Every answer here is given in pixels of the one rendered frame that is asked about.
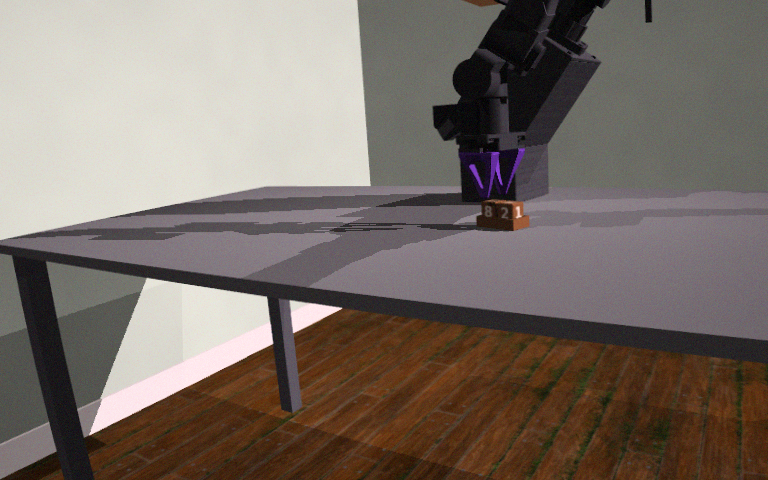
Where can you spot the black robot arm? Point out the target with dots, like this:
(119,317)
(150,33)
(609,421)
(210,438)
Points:
(520,41)

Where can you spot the brown shallow tray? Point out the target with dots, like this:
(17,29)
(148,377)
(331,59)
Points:
(502,223)

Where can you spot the brown wooden cube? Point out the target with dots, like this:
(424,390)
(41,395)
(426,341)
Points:
(510,209)
(490,208)

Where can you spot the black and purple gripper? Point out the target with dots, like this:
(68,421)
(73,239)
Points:
(492,119)

